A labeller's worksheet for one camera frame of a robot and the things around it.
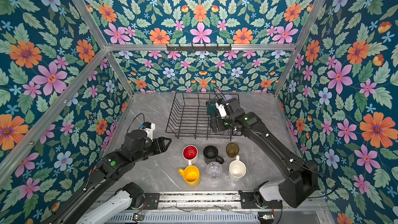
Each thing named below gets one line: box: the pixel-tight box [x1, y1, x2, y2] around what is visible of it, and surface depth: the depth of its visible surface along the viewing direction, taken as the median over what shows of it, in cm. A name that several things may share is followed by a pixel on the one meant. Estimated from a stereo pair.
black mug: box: [203, 145, 225, 165], surface depth 84 cm
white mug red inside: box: [181, 144, 199, 166], surface depth 84 cm
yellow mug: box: [177, 165, 201, 188], surface depth 77 cm
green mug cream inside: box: [205, 99, 220, 118], surface depth 98 cm
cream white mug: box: [229, 155, 247, 178], surface depth 79 cm
